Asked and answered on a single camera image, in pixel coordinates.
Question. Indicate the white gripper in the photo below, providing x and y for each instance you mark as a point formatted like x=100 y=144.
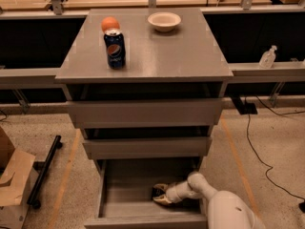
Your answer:
x=172 y=194

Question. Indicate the orange fruit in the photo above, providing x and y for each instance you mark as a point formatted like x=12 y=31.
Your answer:
x=109 y=23

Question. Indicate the brown cardboard box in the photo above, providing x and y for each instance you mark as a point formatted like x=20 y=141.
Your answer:
x=16 y=180

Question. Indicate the white paper bowl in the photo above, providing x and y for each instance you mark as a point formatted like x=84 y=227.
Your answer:
x=164 y=21

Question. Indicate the grey top drawer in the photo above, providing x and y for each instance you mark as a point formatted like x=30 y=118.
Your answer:
x=144 y=113

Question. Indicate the blue pepsi can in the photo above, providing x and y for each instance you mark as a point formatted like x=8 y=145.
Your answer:
x=115 y=48

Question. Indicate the grey open bottom drawer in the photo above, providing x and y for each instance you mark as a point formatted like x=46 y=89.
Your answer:
x=125 y=199

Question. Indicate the black metal bar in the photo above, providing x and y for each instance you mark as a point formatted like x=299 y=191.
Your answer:
x=42 y=168

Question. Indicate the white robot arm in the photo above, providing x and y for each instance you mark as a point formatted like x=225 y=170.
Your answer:
x=226 y=210

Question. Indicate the grey metal rail frame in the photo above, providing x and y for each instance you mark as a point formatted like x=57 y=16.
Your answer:
x=31 y=75

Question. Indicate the dark blue rxbar wrapper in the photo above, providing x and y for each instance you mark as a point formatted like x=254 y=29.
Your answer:
x=158 y=193

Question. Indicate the grey middle drawer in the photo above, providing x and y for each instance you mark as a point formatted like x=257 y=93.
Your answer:
x=147 y=147

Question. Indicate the clear sanitizer pump bottle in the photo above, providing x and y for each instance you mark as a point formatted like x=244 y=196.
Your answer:
x=268 y=58

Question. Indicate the grey drawer cabinet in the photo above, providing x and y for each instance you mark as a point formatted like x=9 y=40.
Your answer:
x=140 y=94

